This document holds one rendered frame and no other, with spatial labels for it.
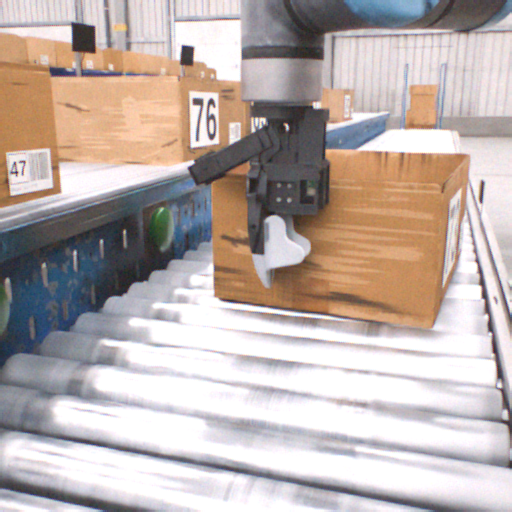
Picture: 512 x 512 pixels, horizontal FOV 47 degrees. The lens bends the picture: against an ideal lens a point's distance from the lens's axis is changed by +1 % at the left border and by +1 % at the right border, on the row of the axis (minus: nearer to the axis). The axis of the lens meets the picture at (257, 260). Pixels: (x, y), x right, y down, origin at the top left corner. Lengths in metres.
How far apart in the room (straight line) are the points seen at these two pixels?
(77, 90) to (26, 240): 0.64
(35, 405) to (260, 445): 0.21
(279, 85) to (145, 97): 0.61
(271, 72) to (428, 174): 0.51
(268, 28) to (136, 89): 0.61
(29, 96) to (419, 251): 0.50
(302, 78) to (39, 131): 0.35
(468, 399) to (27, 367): 0.43
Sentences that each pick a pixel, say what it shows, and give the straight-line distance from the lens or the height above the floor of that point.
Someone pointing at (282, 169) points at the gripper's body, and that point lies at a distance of 0.64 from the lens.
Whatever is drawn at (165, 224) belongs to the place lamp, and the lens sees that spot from 0.93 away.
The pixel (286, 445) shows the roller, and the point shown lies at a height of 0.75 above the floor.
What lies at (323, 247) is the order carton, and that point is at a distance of 0.72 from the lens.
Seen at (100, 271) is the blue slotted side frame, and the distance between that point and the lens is 0.87.
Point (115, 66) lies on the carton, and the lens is 10.02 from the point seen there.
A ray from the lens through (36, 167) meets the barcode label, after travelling 0.79.
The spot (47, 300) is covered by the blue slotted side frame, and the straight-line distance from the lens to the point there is 0.77.
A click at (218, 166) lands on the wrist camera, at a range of 0.68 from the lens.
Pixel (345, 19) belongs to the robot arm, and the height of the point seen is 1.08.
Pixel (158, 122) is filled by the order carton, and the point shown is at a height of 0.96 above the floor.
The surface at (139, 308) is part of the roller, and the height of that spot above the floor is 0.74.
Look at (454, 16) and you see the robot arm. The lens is 0.64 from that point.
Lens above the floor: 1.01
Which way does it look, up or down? 16 degrees down
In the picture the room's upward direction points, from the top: straight up
